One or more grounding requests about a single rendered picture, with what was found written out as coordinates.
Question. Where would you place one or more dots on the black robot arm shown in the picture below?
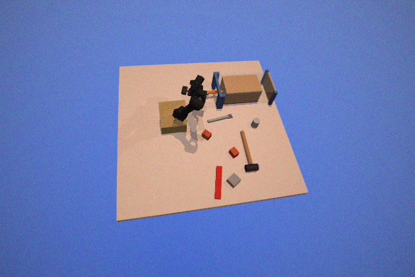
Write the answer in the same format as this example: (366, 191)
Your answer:
(196, 88)

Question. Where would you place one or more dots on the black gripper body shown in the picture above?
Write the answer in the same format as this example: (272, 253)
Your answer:
(184, 91)

